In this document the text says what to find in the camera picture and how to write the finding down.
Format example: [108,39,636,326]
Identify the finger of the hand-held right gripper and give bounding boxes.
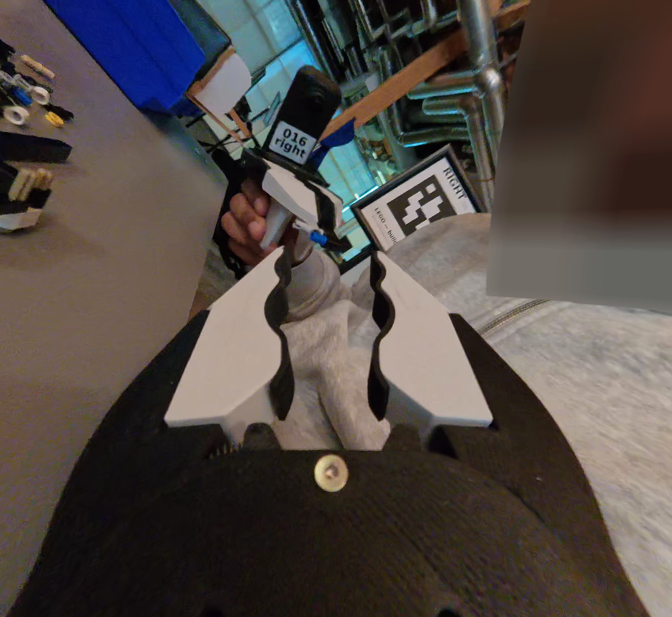
[261,170,321,221]
[310,184,345,242]

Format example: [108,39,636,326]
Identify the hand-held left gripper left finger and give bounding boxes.
[164,247,295,442]

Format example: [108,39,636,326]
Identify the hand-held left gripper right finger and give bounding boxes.
[366,251,494,439]

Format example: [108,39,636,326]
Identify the blue storage bin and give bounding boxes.
[0,0,232,115]

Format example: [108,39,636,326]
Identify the angled black lego beam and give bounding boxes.
[0,132,73,164]

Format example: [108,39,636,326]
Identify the scattered small lego pieces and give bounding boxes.
[0,40,75,130]

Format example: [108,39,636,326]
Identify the person's right hand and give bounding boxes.
[220,191,287,266]

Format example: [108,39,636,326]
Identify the metal pipes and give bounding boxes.
[388,0,507,208]

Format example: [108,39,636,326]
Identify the person's right forearm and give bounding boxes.
[283,247,368,324]

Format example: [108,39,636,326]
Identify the framed marker sign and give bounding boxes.
[349,144,485,267]

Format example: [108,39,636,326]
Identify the black white lego assembly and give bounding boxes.
[0,167,54,234]

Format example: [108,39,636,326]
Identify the wooden beam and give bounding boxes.
[320,0,544,135]

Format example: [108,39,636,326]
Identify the glass block window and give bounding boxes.
[152,0,326,83]

